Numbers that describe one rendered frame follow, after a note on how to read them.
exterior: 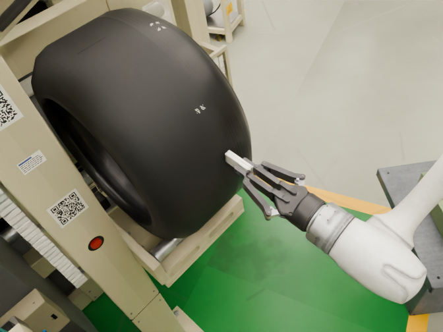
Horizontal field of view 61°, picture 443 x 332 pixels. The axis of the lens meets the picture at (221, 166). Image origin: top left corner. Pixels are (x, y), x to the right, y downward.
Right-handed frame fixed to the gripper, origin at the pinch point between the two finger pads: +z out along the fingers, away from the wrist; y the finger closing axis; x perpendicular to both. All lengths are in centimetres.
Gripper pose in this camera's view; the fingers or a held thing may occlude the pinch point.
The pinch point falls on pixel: (238, 163)
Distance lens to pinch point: 83.3
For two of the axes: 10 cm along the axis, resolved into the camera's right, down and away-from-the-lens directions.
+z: -7.4, -5.3, 4.2
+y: -6.8, 6.2, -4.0
